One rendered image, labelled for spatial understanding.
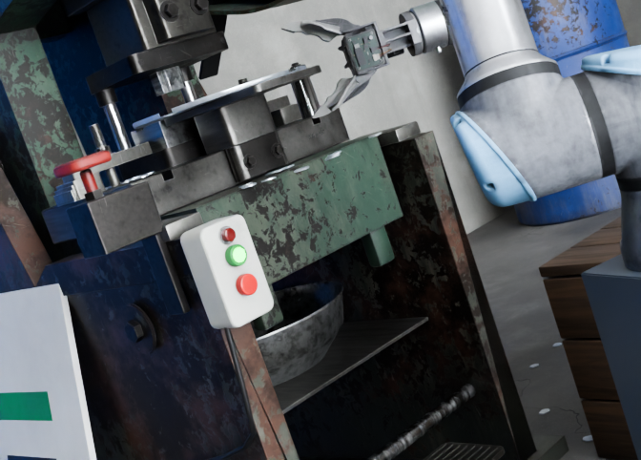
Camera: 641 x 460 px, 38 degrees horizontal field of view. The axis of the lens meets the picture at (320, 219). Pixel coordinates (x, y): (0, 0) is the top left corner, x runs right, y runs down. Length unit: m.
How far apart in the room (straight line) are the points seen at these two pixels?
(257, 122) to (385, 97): 2.20
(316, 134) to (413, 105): 2.18
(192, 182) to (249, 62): 1.84
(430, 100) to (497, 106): 2.84
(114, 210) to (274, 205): 0.28
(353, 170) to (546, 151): 0.57
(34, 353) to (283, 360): 0.44
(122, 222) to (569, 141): 0.57
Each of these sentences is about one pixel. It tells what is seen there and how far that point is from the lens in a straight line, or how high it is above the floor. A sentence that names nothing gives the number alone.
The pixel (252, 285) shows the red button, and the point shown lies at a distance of 1.21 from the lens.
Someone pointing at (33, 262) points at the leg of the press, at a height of 0.63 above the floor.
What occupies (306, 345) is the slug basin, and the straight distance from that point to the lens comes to 1.54.
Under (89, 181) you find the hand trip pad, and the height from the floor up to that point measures 0.73.
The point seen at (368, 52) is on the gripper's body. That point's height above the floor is 0.77.
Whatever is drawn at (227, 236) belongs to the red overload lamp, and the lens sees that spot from 1.20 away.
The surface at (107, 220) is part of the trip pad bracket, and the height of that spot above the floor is 0.67.
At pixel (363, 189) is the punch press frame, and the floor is 0.57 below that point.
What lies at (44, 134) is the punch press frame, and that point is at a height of 0.83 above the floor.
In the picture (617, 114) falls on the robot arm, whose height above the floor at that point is 0.62.
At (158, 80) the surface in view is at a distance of 1.60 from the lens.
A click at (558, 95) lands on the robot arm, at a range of 1.02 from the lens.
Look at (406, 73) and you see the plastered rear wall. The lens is 3.78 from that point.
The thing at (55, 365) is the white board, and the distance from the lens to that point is 1.64.
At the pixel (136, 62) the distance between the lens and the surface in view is 1.52.
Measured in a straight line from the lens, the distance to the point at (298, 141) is 1.58.
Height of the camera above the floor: 0.74
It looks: 7 degrees down
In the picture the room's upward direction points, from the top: 19 degrees counter-clockwise
